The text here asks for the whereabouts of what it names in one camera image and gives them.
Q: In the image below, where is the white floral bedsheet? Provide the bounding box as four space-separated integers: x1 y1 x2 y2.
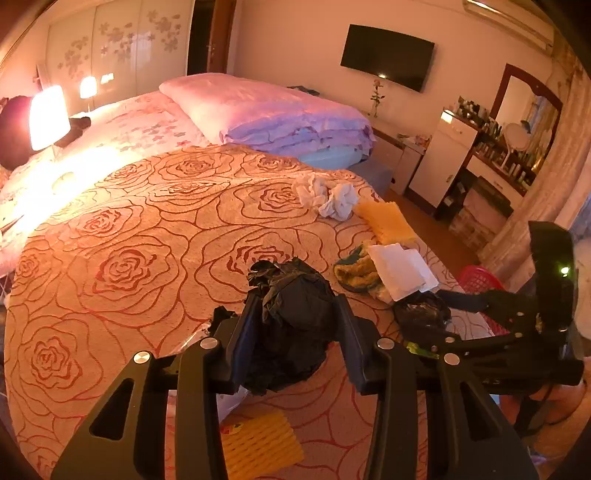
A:
0 90 211 278

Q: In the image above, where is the dressing table mirror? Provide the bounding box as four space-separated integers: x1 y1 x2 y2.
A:
488 63 564 186

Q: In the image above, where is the person's right hand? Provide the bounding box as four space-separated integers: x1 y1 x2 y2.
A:
531 383 583 424

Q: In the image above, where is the low white console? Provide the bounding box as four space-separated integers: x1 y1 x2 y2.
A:
371 127 426 195

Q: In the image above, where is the small black plastic bag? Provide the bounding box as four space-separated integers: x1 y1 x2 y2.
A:
392 292 453 343

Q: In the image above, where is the red plastic basket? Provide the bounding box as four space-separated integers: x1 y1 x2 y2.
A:
457 264 514 339

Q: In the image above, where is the yellow foam fruit net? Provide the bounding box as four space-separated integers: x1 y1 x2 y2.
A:
353 200 419 246
220 410 306 480

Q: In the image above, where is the white dressing table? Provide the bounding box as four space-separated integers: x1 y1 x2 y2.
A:
464 151 530 209

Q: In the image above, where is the rose in vase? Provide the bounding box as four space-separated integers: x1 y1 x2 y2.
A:
368 78 387 119

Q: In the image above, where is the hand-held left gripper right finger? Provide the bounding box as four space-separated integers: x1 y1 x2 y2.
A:
335 294 541 480

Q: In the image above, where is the brown wooden door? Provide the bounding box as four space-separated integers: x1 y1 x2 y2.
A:
187 0 237 77

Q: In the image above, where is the row of cosmetic bottles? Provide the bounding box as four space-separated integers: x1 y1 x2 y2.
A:
454 95 540 180

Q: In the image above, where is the dark round cushion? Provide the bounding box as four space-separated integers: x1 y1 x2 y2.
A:
0 95 34 169

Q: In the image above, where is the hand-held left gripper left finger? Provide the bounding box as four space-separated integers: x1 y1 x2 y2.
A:
51 294 264 480

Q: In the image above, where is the white paper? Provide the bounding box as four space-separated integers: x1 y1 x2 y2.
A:
367 243 440 304

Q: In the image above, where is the large black plastic bag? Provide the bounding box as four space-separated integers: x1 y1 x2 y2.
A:
242 258 343 396

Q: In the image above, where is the patterned curtain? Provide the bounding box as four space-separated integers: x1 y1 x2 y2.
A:
479 46 591 278

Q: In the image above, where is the floral white wardrobe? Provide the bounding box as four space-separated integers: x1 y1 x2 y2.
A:
45 0 195 117

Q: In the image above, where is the folded pink quilt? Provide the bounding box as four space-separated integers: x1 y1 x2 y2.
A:
159 72 378 158

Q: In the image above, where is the large glowing bedside lamp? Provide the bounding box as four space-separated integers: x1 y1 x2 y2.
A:
28 85 72 152

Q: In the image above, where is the wall-mounted black television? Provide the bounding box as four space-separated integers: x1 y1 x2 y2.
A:
340 24 436 93

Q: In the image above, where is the padded dressing stool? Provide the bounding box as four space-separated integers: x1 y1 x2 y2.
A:
450 177 514 251

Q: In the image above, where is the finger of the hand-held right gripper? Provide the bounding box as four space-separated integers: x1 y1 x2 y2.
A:
436 289 491 315
408 332 523 360

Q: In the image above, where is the yellow green knitted cloth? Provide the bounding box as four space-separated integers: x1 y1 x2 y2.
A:
333 240 394 304

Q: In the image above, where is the white tissue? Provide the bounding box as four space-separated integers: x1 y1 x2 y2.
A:
293 172 331 209
318 181 360 223

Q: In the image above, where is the tall white cabinet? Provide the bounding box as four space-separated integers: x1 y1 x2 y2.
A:
408 110 479 209

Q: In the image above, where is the round standing mirror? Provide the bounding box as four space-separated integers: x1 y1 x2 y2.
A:
503 122 531 154

